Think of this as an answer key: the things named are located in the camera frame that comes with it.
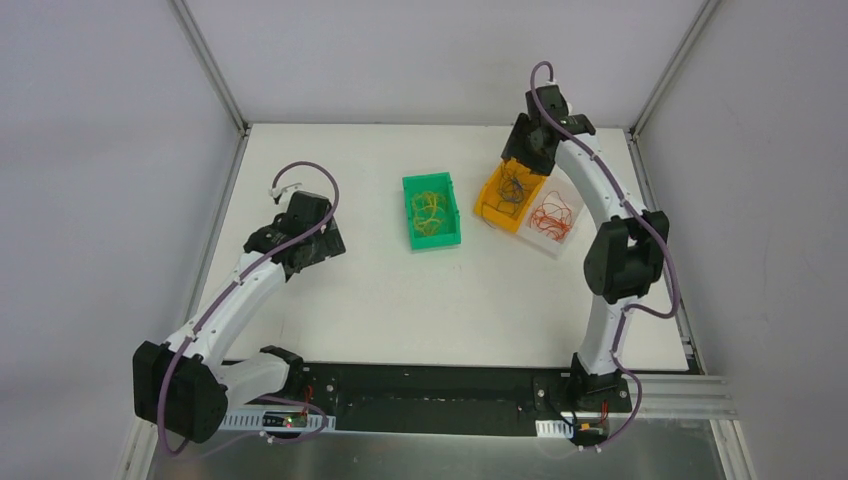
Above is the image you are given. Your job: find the yellow wire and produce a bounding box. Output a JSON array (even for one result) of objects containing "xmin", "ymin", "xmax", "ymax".
[{"xmin": 409, "ymin": 190, "xmax": 457, "ymax": 238}]

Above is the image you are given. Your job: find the orange plastic bin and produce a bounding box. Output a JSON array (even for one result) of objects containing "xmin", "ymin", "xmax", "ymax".
[{"xmin": 474, "ymin": 160, "xmax": 548, "ymax": 233}]

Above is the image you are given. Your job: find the white plastic bin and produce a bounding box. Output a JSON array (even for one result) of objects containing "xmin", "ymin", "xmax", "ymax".
[{"xmin": 517, "ymin": 176, "xmax": 585, "ymax": 259}]

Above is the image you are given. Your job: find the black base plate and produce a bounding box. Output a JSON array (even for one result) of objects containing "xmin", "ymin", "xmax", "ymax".
[{"xmin": 276, "ymin": 363, "xmax": 635, "ymax": 437}]

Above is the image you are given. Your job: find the blue wire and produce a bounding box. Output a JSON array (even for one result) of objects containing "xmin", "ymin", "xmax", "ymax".
[{"xmin": 500, "ymin": 168, "xmax": 528, "ymax": 207}]

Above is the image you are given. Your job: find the aluminium frame left rail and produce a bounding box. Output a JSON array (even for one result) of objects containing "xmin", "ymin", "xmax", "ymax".
[{"xmin": 114, "ymin": 1, "xmax": 250, "ymax": 479}]

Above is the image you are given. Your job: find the dark wire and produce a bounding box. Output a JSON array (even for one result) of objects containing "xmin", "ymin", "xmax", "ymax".
[{"xmin": 480, "ymin": 162, "xmax": 531, "ymax": 230}]

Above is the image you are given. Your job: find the green plastic bin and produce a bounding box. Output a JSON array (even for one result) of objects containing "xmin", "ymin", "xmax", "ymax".
[{"xmin": 402, "ymin": 172, "xmax": 462, "ymax": 252}]

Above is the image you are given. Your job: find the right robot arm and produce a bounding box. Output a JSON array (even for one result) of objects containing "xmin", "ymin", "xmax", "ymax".
[{"xmin": 503, "ymin": 84, "xmax": 669, "ymax": 410}]

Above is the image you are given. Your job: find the aluminium frame right rail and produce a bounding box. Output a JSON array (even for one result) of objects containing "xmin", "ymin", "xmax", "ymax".
[{"xmin": 625, "ymin": 0, "xmax": 760, "ymax": 480}]

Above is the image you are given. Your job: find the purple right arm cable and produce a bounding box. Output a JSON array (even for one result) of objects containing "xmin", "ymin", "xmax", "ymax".
[{"xmin": 528, "ymin": 60, "xmax": 682, "ymax": 462}]

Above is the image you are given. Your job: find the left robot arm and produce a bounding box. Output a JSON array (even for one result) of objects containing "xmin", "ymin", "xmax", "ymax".
[{"xmin": 132, "ymin": 191, "xmax": 346, "ymax": 443}]

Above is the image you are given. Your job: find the aluminium frame rail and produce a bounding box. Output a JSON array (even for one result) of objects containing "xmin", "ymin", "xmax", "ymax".
[
  {"xmin": 625, "ymin": 0, "xmax": 760, "ymax": 480},
  {"xmin": 114, "ymin": 1, "xmax": 250, "ymax": 479}
]

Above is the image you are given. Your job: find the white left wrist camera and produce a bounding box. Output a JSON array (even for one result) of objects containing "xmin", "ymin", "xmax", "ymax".
[{"xmin": 268, "ymin": 182, "xmax": 302, "ymax": 205}]

